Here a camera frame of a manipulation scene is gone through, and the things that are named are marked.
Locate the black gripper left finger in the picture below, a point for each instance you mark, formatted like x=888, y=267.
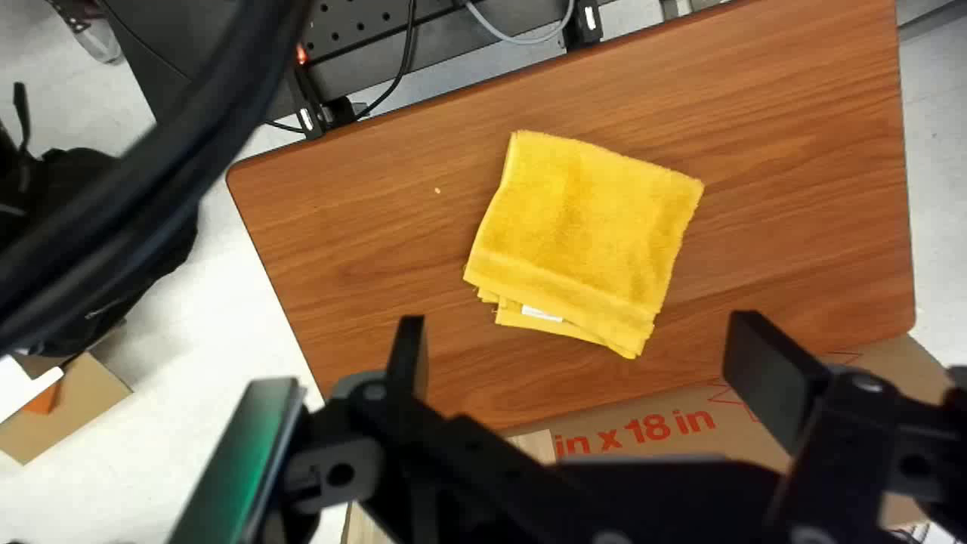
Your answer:
x=409, y=352

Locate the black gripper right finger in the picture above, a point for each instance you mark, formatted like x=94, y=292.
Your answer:
x=771, y=380

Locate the yellow terry cloth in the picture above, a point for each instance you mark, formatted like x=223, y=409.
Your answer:
x=584, y=231

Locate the printed cardboard box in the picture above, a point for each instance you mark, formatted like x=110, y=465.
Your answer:
x=683, y=402

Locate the black bag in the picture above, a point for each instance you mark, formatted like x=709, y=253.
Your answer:
x=70, y=166

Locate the white paper sheet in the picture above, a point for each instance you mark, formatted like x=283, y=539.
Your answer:
x=19, y=389

